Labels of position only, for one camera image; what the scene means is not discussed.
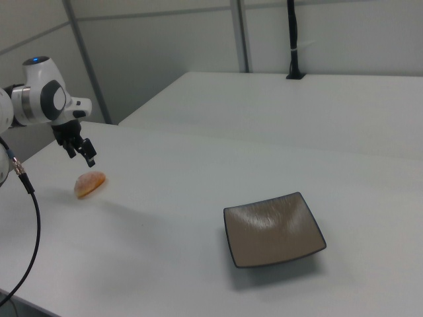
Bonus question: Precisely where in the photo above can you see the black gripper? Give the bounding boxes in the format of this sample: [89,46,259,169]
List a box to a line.
[52,120,98,167]

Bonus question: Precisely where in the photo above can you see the round orange bread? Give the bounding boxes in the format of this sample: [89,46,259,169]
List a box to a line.
[73,170,107,200]

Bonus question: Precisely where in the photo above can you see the square brown ceramic plate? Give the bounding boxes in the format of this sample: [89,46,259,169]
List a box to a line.
[223,192,327,269]

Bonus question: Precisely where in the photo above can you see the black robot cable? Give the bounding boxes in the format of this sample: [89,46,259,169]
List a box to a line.
[0,137,41,306]

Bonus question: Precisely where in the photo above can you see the grey partition frame post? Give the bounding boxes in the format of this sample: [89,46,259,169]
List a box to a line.
[62,0,112,125]
[229,0,250,74]

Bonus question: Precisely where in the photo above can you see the black camera stand pole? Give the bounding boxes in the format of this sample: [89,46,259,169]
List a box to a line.
[285,0,306,81]

